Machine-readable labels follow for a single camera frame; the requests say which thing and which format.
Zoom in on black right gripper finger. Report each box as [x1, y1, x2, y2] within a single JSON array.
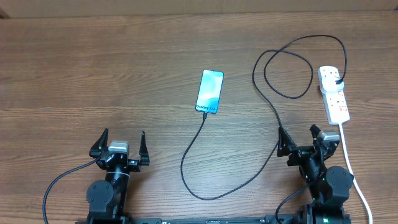
[[310, 124, 323, 146], [277, 126, 297, 157]]

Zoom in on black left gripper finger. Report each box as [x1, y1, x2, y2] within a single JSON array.
[[89, 128, 109, 157], [139, 131, 150, 166]]

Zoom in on black charging cable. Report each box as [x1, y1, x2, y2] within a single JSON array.
[[180, 34, 348, 201]]

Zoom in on blue Galaxy smartphone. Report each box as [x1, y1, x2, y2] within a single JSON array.
[[195, 70, 224, 114]]

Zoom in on white power strip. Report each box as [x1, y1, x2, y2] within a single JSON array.
[[318, 66, 350, 125]]

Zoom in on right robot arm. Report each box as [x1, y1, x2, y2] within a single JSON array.
[[275, 125, 354, 224]]

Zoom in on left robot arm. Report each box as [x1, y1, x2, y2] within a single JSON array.
[[86, 129, 150, 223]]

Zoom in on white charger adapter plug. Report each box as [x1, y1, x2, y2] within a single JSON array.
[[320, 78, 345, 94]]

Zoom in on white power strip cord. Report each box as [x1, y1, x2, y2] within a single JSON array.
[[338, 123, 373, 224]]

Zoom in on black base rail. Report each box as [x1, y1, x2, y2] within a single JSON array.
[[76, 214, 351, 224]]

